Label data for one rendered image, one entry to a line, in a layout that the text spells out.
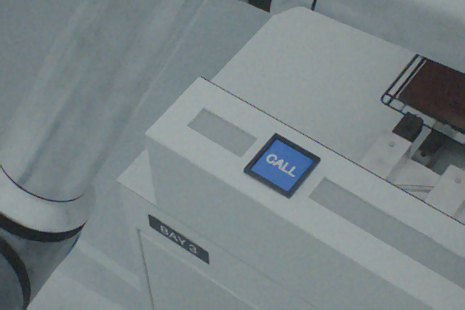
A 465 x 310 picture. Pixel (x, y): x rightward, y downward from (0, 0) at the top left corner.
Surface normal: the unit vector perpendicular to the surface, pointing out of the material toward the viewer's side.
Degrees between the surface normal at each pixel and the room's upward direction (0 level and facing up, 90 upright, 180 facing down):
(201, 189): 90
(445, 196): 0
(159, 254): 90
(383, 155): 0
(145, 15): 74
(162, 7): 78
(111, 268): 0
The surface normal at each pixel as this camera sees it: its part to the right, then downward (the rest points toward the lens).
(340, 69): -0.03, -0.59
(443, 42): -0.36, 0.73
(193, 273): -0.59, 0.66
